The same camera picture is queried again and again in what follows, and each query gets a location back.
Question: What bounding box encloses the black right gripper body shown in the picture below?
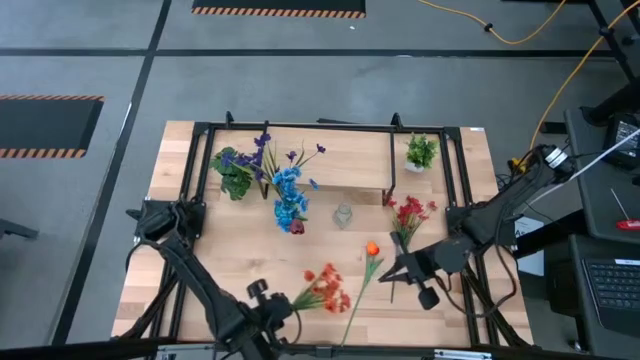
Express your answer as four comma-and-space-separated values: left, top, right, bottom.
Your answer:
390, 231, 441, 311

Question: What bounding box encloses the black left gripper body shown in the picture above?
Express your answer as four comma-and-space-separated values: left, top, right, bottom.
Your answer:
244, 278, 281, 346

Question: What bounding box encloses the orange artificial tulip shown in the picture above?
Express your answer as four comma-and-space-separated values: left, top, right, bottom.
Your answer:
340, 241, 385, 346

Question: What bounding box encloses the orange artificial flower bunch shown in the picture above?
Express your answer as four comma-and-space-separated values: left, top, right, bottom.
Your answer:
291, 263, 352, 315

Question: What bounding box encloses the red artificial flower bunch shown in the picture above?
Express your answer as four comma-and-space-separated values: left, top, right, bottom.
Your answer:
387, 195, 439, 304

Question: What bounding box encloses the clear glass vase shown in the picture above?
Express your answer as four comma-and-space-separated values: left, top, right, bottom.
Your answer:
332, 202, 355, 230

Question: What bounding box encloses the blue artificial flower bunch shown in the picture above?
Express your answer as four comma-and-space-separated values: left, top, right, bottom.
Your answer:
272, 166, 321, 234

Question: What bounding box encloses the purple artificial flower bunch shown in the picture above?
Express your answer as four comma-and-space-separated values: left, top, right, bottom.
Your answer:
219, 132, 327, 201

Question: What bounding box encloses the white paper sheet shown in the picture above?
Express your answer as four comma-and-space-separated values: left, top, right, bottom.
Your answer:
514, 215, 546, 277

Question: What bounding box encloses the small green plant white pot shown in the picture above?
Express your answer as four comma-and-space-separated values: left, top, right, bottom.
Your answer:
403, 132, 440, 174

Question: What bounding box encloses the large-leaf green potted plant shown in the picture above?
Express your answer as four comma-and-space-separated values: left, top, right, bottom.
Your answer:
209, 146, 257, 202

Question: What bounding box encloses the dark grey side desk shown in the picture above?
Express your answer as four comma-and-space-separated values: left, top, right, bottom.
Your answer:
564, 107, 640, 246

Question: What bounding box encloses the black rig beam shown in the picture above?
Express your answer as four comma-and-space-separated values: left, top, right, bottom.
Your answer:
0, 339, 640, 360

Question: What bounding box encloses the black laptop keyboard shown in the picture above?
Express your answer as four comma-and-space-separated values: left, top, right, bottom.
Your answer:
582, 258, 640, 337

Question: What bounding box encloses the white rod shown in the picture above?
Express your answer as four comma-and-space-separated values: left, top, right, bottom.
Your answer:
529, 128, 640, 206

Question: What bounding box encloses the black tablet device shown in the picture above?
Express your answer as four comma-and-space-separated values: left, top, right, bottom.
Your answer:
602, 112, 640, 171

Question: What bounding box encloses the black floor stand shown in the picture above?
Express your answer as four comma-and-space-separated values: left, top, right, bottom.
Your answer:
539, 0, 640, 135

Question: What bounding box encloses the grey chair foot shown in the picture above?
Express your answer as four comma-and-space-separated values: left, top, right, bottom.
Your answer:
0, 218, 40, 240

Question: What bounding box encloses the black hazard-striped floor mat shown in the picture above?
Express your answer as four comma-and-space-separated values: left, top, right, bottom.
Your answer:
191, 0, 367, 20
0, 94, 105, 160

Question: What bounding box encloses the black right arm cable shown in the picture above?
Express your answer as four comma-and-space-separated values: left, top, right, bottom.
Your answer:
432, 234, 519, 320

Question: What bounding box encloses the yellow floor cable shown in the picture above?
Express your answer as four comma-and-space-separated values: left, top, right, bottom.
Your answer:
509, 0, 640, 174
417, 0, 569, 45

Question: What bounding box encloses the black aluminium table frame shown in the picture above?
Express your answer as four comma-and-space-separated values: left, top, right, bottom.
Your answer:
112, 110, 534, 351

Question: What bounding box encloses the red-handled screwdriver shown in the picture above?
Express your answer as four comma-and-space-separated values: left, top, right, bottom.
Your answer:
609, 188, 640, 231

